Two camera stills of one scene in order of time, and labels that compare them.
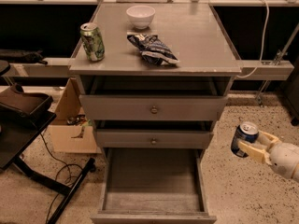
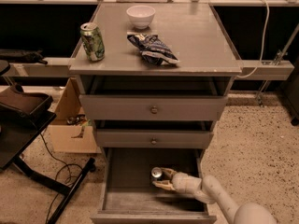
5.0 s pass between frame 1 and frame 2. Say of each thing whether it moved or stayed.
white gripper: moved
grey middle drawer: stayed
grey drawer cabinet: stayed
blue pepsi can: moved
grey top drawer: stayed
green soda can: stayed
